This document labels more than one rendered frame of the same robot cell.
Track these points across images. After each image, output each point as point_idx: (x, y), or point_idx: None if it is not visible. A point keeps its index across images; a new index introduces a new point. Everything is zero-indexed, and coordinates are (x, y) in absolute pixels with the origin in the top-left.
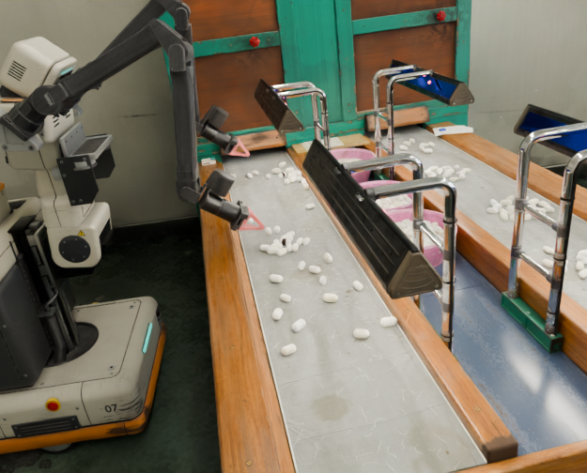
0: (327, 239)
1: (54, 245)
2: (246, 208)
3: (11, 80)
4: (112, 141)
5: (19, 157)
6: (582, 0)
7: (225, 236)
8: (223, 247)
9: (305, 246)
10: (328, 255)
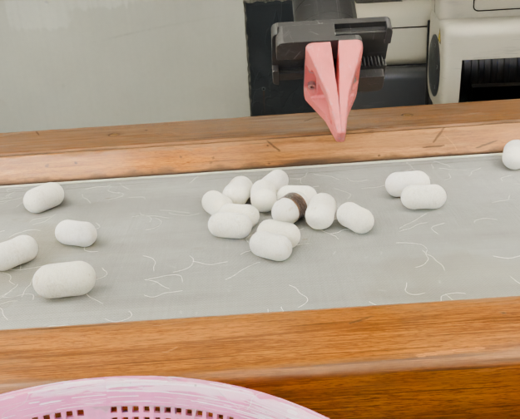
0: (278, 306)
1: (429, 46)
2: (323, 35)
3: None
4: None
5: None
6: None
7: (361, 125)
8: (290, 127)
9: (249, 255)
10: (49, 265)
